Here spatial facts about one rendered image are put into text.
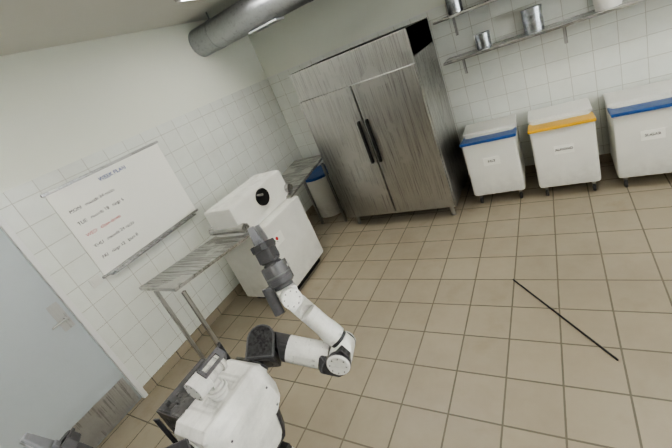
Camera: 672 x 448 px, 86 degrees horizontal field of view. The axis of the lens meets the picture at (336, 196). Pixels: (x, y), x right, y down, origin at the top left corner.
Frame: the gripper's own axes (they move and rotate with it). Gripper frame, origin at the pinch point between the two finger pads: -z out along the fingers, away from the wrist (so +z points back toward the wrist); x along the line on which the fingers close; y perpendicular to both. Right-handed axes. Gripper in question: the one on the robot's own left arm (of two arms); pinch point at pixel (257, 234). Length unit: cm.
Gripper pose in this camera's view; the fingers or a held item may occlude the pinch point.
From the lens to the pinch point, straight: 122.6
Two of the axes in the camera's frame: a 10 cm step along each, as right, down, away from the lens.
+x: -1.2, 0.2, -9.9
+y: -8.7, 4.7, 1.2
